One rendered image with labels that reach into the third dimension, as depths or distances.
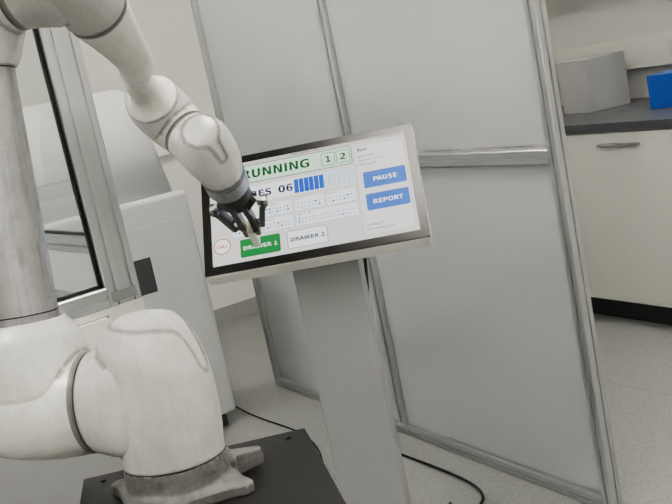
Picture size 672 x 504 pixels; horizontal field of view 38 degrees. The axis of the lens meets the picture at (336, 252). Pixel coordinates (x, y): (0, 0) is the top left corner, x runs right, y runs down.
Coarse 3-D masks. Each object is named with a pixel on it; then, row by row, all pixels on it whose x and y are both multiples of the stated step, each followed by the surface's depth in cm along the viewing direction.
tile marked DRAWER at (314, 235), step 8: (288, 232) 221; (296, 232) 220; (304, 232) 220; (312, 232) 220; (320, 232) 219; (288, 240) 220; (296, 240) 219; (304, 240) 219; (312, 240) 219; (320, 240) 218; (328, 240) 218; (288, 248) 219
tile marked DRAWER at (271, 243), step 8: (240, 240) 222; (248, 240) 222; (264, 240) 221; (272, 240) 221; (280, 240) 220; (240, 248) 221; (248, 248) 221; (256, 248) 220; (264, 248) 220; (272, 248) 220; (280, 248) 219; (248, 256) 220
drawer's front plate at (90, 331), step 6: (102, 318) 214; (108, 318) 214; (84, 324) 212; (90, 324) 211; (96, 324) 212; (102, 324) 213; (84, 330) 210; (90, 330) 211; (96, 330) 212; (102, 330) 213; (84, 336) 211; (90, 336) 211; (96, 336) 212; (90, 342) 211; (90, 348) 211
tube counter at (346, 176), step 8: (352, 168) 226; (304, 176) 227; (312, 176) 227; (320, 176) 226; (328, 176) 226; (336, 176) 225; (344, 176) 225; (352, 176) 225; (280, 184) 227; (288, 184) 227; (296, 184) 226; (304, 184) 226; (312, 184) 226; (320, 184) 225; (328, 184) 225; (336, 184) 224; (344, 184) 224; (280, 192) 226; (288, 192) 226; (296, 192) 225; (304, 192) 225
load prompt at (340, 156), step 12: (300, 156) 230; (312, 156) 229; (324, 156) 229; (336, 156) 228; (348, 156) 227; (252, 168) 231; (264, 168) 230; (276, 168) 230; (288, 168) 229; (300, 168) 228; (312, 168) 228; (324, 168) 227; (252, 180) 229; (264, 180) 229
